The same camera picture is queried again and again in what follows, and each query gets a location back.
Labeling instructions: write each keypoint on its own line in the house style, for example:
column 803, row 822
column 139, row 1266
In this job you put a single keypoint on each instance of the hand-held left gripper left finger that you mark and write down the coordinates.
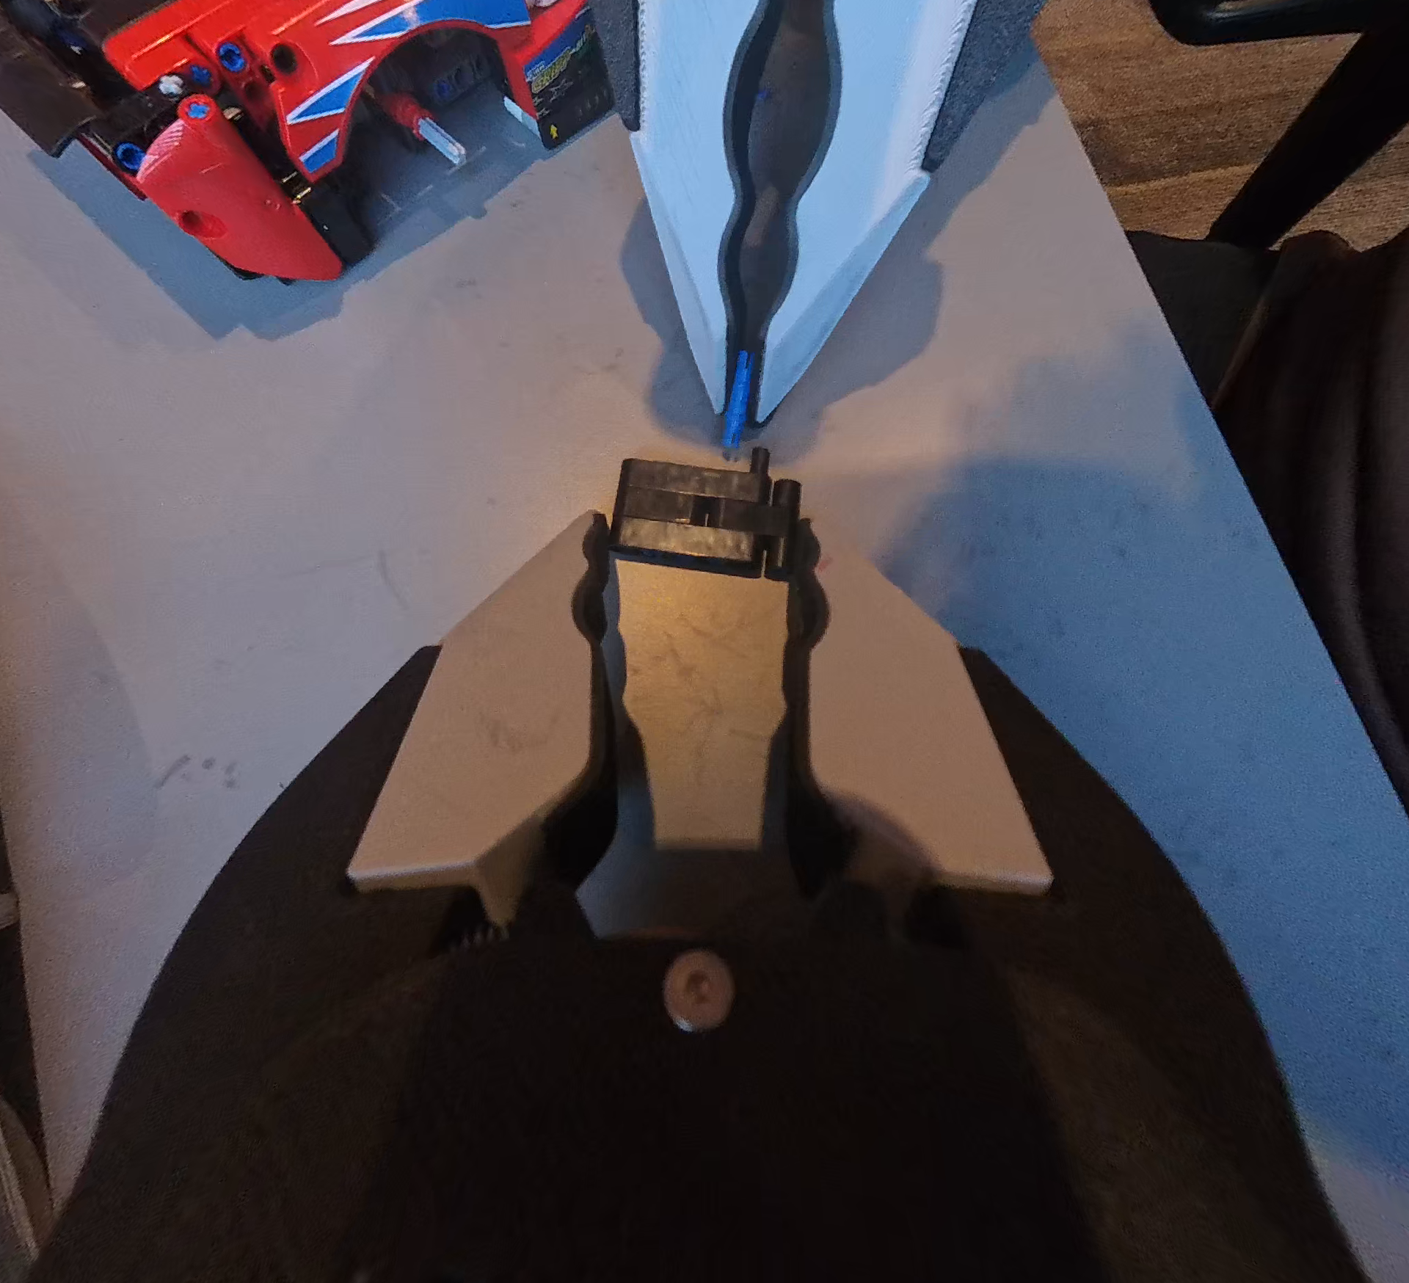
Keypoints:
column 483, row 732

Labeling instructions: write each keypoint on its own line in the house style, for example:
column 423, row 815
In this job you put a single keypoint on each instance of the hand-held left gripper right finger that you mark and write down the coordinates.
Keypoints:
column 914, row 744

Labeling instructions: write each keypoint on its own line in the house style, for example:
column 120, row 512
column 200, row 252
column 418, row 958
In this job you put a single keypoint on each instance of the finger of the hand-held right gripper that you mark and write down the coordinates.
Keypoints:
column 892, row 94
column 682, row 94

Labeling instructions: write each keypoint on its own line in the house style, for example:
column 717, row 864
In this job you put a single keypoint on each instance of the black brick assembly with blue pins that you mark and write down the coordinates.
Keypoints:
column 682, row 534

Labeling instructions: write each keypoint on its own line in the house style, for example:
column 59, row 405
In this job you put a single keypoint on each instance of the blue connector pin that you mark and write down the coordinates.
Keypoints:
column 738, row 392

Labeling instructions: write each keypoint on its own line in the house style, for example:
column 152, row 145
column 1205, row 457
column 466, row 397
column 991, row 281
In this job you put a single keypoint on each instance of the red toy car model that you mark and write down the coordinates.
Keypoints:
column 242, row 193

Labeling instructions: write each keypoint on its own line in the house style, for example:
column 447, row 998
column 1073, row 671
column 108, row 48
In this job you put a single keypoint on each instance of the person's brown top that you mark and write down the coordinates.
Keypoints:
column 1332, row 425

